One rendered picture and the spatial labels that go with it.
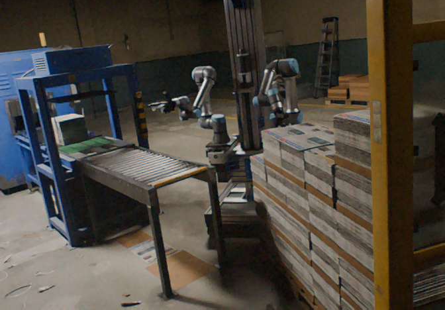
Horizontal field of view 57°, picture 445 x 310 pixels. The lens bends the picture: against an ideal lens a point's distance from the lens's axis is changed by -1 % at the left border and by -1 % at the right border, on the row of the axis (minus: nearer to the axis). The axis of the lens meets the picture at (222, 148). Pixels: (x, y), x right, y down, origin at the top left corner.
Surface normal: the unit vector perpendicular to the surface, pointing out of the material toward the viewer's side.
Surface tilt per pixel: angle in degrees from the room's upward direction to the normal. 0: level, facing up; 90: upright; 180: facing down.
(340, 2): 90
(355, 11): 90
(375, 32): 90
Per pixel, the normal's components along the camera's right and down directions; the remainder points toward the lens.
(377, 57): -0.95, 0.18
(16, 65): 0.62, 0.13
